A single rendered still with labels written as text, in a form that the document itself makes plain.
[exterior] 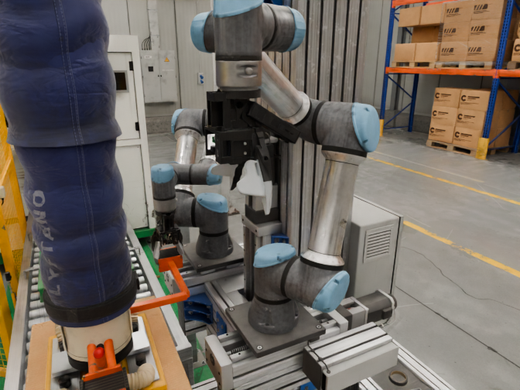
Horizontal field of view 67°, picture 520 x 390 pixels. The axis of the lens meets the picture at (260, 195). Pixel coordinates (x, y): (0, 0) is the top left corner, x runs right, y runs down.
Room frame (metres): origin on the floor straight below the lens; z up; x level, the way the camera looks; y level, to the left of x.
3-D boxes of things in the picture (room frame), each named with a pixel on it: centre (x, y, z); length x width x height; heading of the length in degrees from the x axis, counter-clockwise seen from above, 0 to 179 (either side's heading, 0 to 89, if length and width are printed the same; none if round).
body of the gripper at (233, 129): (0.66, 0.04, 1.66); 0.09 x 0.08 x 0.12; 117
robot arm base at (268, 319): (0.99, -0.04, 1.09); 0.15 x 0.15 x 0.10
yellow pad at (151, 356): (0.94, 0.36, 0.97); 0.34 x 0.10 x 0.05; 25
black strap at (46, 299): (0.90, 0.44, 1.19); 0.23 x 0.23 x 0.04
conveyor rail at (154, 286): (2.42, 0.85, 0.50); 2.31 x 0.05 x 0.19; 27
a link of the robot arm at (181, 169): (1.36, 0.30, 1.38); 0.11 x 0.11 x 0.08; 87
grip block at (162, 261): (1.28, 0.34, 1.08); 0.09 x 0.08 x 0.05; 115
